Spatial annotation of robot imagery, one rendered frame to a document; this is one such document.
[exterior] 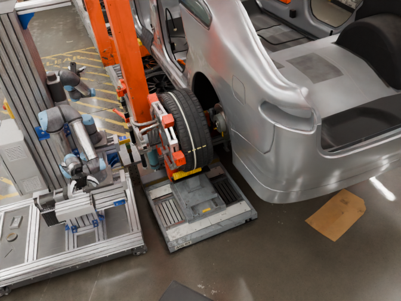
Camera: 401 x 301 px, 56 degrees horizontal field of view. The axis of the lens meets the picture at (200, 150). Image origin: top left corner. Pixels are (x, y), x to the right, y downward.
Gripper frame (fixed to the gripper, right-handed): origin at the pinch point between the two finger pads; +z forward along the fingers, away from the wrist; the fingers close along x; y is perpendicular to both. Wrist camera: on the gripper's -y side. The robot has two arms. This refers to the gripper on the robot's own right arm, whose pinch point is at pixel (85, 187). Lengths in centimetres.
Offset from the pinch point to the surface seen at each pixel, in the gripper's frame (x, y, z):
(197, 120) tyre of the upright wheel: -94, 3, -38
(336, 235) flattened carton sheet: -183, 99, 40
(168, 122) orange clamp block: -72, 1, -42
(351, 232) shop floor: -196, 98, 45
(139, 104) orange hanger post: -74, 15, -104
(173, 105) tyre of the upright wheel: -83, -4, -55
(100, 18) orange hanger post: -105, -4, -294
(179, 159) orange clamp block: -74, 26, -30
